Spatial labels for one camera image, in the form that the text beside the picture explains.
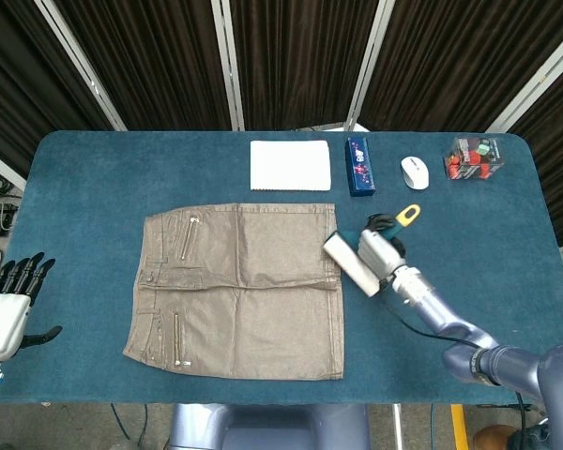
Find blue-grey robot torso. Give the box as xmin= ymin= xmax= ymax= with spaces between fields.
xmin=168 ymin=402 xmax=372 ymax=450

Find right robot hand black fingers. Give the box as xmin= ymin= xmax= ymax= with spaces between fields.
xmin=356 ymin=214 xmax=409 ymax=282

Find blue table cloth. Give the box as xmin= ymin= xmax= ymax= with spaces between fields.
xmin=0 ymin=129 xmax=563 ymax=407

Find brown rounded object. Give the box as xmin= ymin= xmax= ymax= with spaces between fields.
xmin=472 ymin=424 xmax=517 ymax=450

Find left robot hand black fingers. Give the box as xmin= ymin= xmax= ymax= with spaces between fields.
xmin=0 ymin=252 xmax=63 ymax=362

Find white table leg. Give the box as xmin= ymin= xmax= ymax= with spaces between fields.
xmin=392 ymin=402 xmax=403 ymax=450

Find white computer mouse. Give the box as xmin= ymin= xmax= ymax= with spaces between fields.
xmin=400 ymin=156 xmax=431 ymax=191

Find dark blue rectangular box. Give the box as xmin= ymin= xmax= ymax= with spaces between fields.
xmin=344 ymin=136 xmax=376 ymax=198

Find blue floor cable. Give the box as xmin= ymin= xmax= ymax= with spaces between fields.
xmin=110 ymin=402 xmax=132 ymax=442

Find black robot wrist cable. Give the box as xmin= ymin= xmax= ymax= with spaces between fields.
xmin=379 ymin=279 xmax=484 ymax=351

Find clear box with colourful items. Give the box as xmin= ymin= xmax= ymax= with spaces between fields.
xmin=443 ymin=136 xmax=506 ymax=182

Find white spiral notebook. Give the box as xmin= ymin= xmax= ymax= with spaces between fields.
xmin=249 ymin=139 xmax=333 ymax=192

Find brown skirt with zippers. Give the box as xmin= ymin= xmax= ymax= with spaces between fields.
xmin=121 ymin=202 xmax=346 ymax=382

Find dark folding screen panel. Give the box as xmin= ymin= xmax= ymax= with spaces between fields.
xmin=51 ymin=0 xmax=236 ymax=131
xmin=506 ymin=60 xmax=563 ymax=248
xmin=0 ymin=0 xmax=118 ymax=177
xmin=224 ymin=0 xmax=381 ymax=131
xmin=356 ymin=0 xmax=563 ymax=132

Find teal lint roller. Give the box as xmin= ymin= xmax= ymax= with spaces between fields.
xmin=322 ymin=202 xmax=422 ymax=297

